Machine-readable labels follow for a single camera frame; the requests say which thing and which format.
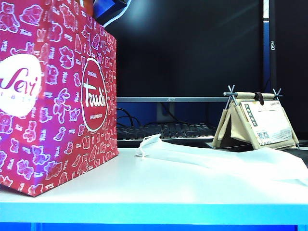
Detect black HSD monitor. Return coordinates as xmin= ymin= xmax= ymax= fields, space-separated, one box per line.
xmin=268 ymin=0 xmax=308 ymax=135

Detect red printed paper bag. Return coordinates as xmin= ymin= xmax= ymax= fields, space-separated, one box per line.
xmin=0 ymin=0 xmax=132 ymax=197

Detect black monitor stand cable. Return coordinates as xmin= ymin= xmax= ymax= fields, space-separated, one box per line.
xmin=160 ymin=103 xmax=180 ymax=122

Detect orange fruit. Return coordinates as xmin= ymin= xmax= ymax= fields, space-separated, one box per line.
xmin=82 ymin=0 xmax=94 ymax=12

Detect black looped power cable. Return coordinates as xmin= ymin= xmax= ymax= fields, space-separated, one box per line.
xmin=116 ymin=107 xmax=137 ymax=128

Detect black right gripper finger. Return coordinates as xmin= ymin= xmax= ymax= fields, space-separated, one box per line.
xmin=92 ymin=0 xmax=128 ymax=25

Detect black keyboard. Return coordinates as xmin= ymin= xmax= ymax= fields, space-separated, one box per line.
xmin=116 ymin=122 xmax=218 ymax=148

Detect black monitor with silver bezel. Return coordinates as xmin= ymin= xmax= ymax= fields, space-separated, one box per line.
xmin=105 ymin=0 xmax=265 ymax=124

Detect beige fabric calendar stand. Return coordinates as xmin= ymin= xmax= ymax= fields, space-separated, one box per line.
xmin=211 ymin=84 xmax=300 ymax=152

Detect black desk mat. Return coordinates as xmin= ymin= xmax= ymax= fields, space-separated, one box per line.
xmin=283 ymin=148 xmax=308 ymax=168

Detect white desk calendar pages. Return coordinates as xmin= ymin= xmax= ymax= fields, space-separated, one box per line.
xmin=240 ymin=100 xmax=293 ymax=146

